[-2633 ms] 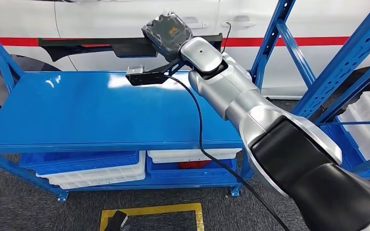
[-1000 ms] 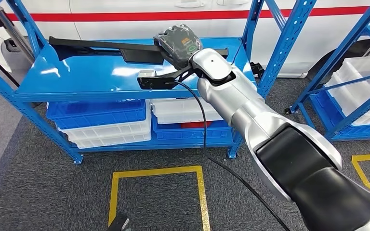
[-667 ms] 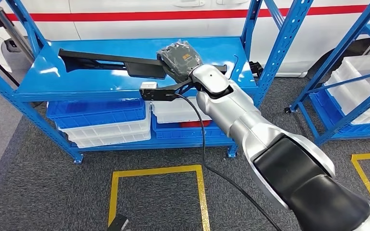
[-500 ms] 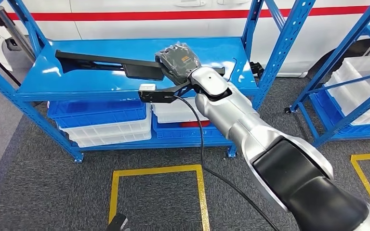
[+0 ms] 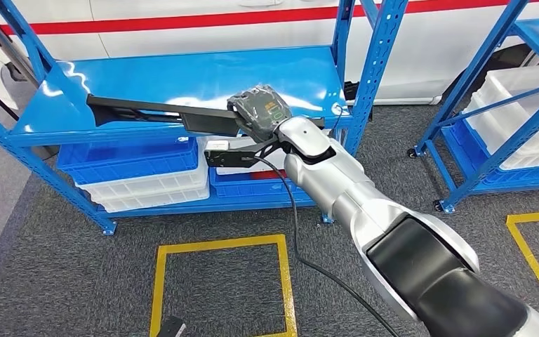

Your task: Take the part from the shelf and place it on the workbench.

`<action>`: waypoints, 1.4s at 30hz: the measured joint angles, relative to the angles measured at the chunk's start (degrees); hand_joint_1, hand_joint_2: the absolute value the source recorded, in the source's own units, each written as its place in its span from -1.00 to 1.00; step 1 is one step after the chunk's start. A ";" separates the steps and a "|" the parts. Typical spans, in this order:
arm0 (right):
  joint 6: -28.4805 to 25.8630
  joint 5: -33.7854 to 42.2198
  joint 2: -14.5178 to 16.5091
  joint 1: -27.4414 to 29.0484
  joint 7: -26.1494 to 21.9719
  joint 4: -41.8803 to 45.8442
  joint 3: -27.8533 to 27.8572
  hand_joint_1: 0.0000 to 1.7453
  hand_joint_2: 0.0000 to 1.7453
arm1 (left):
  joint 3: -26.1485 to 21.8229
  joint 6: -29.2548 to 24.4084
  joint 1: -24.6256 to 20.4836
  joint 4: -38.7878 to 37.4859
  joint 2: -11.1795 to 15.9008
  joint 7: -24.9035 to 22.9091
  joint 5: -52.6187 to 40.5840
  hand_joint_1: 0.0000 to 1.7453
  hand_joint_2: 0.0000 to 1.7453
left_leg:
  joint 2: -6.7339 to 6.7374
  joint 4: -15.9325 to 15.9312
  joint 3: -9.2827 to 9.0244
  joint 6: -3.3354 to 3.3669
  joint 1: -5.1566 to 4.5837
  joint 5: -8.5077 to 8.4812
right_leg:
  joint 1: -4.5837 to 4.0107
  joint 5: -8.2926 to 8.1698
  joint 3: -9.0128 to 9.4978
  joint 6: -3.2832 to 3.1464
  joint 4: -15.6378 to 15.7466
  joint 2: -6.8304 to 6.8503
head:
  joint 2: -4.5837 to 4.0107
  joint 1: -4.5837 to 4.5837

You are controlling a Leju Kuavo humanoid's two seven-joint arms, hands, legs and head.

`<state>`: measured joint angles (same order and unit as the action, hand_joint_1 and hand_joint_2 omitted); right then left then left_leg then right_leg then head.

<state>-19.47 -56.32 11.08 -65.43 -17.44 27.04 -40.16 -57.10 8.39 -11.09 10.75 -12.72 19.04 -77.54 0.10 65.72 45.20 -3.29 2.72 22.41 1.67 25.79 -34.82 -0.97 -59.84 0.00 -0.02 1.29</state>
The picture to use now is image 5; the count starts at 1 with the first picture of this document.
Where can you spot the black plastic license plate bracket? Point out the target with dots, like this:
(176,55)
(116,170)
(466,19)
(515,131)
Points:
(134,109)

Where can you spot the red object in crate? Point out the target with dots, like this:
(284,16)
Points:
(267,175)

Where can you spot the yellow floor tape square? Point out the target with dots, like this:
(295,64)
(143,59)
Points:
(530,251)
(218,244)

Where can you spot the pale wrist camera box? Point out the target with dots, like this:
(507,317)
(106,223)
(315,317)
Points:
(216,146)

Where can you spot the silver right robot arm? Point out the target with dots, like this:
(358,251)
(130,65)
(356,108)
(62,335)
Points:
(353,195)

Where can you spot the grey barrier pole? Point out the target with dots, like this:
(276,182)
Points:
(7,49)

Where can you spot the white car with red stripe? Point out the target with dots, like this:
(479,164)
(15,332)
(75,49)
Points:
(204,37)

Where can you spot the black camera bracket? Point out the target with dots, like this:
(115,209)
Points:
(225,159)

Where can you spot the blue metal shelf rack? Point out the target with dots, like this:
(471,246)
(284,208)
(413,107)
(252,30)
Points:
(465,163)
(158,74)

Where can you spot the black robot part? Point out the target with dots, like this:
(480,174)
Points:
(171,327)

